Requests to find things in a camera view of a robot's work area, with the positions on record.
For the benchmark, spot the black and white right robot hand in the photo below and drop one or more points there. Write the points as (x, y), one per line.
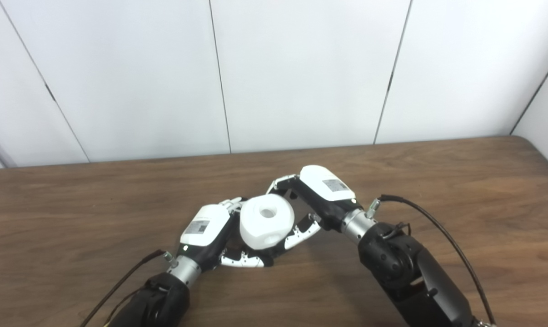
(326, 190)

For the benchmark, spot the black flanged holder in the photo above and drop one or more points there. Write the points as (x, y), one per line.
(277, 254)

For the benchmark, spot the round white plastic piece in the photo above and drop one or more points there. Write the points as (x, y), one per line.
(265, 225)

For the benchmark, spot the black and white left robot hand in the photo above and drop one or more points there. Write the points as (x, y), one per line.
(206, 225)

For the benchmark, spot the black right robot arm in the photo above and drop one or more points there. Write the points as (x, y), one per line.
(406, 272)

